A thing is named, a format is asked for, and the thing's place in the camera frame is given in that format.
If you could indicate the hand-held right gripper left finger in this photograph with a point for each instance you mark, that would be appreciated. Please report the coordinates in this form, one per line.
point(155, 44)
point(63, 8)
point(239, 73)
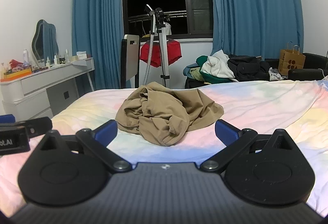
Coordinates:
point(106, 130)

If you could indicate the white tissue box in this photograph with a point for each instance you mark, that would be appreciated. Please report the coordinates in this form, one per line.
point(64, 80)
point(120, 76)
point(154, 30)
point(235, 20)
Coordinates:
point(81, 56)

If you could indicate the black jacket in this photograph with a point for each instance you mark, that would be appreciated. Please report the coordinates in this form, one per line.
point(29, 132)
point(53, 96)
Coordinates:
point(248, 67)

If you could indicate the green garment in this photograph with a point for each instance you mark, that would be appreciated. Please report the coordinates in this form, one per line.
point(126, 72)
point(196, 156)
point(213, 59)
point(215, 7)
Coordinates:
point(212, 79)

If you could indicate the bed with pastel sheet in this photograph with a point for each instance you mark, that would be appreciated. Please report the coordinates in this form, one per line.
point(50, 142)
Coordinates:
point(256, 111)

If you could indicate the tall clear bottle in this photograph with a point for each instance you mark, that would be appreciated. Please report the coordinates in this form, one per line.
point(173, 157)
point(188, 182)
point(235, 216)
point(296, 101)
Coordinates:
point(67, 55)

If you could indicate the white garment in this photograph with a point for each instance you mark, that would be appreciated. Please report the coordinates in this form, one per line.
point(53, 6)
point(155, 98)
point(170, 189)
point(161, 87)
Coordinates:
point(217, 65)

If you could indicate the orange tray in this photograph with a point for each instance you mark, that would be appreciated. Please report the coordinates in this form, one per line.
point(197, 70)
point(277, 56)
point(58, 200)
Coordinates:
point(18, 73)

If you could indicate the small patterned cloth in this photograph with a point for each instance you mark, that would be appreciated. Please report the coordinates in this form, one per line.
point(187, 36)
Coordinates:
point(275, 75)

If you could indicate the metal drying rack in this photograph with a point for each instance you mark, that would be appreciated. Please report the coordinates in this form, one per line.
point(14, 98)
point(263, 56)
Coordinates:
point(174, 14)

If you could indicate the small clear bottle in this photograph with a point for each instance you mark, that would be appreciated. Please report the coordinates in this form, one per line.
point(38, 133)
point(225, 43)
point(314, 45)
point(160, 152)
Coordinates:
point(48, 61)
point(55, 58)

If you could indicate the white spray can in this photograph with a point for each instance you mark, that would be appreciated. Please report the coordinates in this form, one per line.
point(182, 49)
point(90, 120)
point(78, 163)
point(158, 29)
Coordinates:
point(25, 56)

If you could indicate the pile of clothes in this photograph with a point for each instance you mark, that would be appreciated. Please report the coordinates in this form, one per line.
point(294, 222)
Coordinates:
point(310, 58)

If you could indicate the blue curtain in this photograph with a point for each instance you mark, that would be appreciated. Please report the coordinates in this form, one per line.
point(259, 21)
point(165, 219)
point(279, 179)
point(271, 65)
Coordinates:
point(97, 21)
point(256, 8)

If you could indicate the tan t-shirt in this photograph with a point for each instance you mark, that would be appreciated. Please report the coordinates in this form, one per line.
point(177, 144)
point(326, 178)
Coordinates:
point(164, 113)

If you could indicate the brown paper bag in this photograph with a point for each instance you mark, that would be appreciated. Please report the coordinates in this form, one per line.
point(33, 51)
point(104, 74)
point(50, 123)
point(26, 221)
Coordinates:
point(292, 61)

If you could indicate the red garment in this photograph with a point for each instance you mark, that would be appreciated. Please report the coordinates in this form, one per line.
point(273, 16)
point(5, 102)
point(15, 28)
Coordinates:
point(174, 51)

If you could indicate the garment steamer stand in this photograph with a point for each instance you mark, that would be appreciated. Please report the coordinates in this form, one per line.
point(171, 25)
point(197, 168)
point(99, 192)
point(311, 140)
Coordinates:
point(162, 47)

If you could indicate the wavy-edged mirror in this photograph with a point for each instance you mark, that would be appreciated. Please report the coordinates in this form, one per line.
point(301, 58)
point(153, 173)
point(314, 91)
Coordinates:
point(44, 37)

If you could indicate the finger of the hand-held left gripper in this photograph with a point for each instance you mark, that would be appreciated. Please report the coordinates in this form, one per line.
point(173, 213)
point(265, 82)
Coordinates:
point(6, 119)
point(38, 125)

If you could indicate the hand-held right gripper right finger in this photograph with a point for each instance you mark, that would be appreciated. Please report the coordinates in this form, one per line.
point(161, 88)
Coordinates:
point(226, 131)

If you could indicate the white dressing table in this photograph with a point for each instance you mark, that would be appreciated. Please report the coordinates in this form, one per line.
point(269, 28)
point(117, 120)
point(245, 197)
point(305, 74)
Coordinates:
point(46, 83)

